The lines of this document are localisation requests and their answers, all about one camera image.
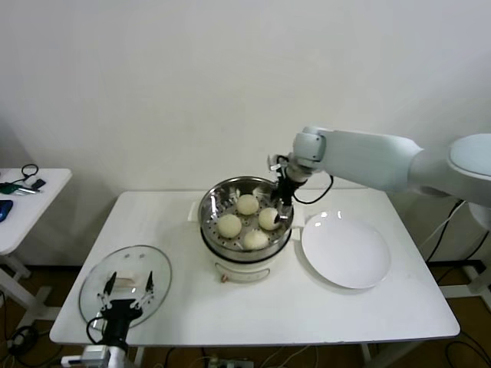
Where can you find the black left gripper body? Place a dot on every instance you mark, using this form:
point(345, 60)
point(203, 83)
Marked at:
point(119, 322)

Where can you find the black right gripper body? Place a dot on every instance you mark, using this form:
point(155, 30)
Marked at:
point(285, 191)

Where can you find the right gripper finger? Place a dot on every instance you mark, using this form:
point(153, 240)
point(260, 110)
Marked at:
point(284, 214)
point(274, 197)

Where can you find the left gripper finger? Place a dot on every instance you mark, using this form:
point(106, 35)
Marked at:
point(149, 281)
point(108, 285)

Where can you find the white steamed baozi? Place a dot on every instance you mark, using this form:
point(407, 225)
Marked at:
point(266, 220)
point(246, 204)
point(229, 226)
point(256, 240)

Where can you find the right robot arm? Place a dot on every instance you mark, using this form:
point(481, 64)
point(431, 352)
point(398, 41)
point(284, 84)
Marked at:
point(383, 161)

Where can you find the steel perforated steamer basket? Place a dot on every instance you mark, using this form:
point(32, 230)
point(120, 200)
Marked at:
point(215, 207)

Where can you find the white electric cooker pot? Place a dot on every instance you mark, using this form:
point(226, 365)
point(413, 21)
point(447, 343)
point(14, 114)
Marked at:
point(245, 270)

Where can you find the white round plate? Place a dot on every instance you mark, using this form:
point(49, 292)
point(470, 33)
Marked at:
point(345, 249)

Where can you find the small white side table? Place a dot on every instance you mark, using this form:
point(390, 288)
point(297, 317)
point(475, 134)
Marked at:
point(38, 214)

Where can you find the large white table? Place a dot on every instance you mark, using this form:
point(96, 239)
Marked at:
point(249, 314)

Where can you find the white floor power strip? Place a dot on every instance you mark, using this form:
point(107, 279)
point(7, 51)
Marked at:
point(230, 362)

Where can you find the small black device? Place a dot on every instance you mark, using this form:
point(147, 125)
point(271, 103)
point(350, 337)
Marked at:
point(38, 184)

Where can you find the blue computer mouse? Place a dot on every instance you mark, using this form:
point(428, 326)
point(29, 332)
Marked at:
point(4, 211)

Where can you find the black floor bar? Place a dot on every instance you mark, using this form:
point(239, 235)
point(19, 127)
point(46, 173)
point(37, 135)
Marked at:
point(452, 263)

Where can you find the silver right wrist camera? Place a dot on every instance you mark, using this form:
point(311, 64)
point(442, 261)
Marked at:
point(275, 161)

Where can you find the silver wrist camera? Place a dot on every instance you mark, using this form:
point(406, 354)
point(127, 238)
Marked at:
point(94, 354)
point(275, 161)

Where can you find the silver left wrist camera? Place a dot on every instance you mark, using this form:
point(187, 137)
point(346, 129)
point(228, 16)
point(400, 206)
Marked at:
point(94, 354)

